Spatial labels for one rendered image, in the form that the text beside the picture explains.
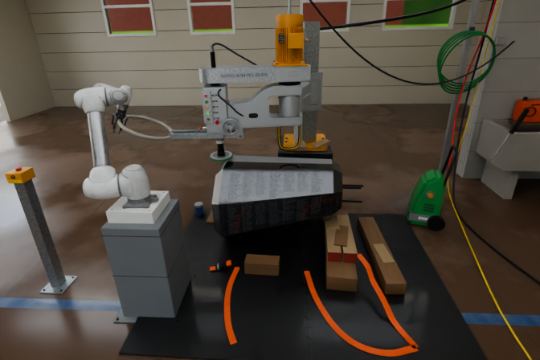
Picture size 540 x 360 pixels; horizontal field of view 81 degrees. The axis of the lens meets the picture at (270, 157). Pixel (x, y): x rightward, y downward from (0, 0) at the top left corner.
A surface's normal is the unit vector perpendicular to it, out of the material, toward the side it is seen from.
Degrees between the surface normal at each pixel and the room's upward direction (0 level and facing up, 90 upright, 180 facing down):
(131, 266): 90
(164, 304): 90
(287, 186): 45
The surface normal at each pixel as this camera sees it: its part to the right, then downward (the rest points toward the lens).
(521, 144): -0.06, 0.38
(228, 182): -0.05, -0.39
